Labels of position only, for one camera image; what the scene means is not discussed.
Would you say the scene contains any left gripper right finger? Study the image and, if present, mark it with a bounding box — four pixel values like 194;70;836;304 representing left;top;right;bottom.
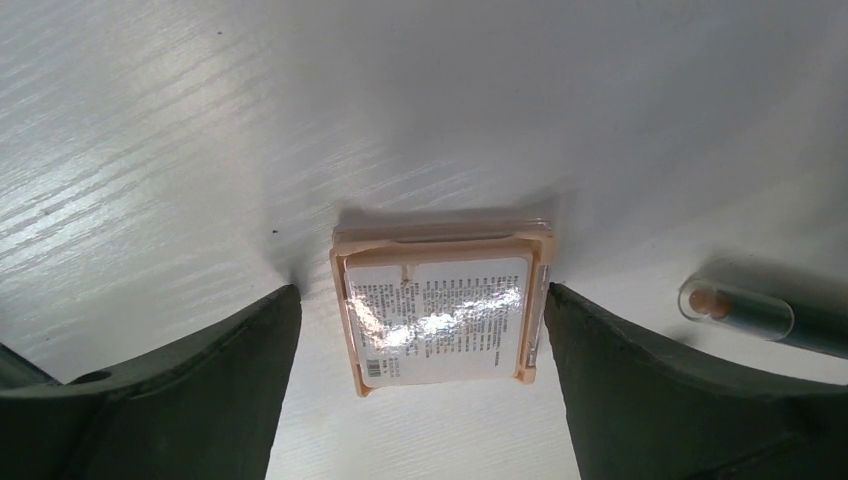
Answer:
544;284;847;479

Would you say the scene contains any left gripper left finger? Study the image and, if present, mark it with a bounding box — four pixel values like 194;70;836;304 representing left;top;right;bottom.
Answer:
1;285;302;479

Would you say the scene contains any dark eyeliner pen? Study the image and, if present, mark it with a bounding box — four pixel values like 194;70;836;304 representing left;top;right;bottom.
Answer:
677;278;847;359

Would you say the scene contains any peach square compact case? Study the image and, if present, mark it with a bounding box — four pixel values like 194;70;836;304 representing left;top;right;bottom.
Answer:
329;219;558;397

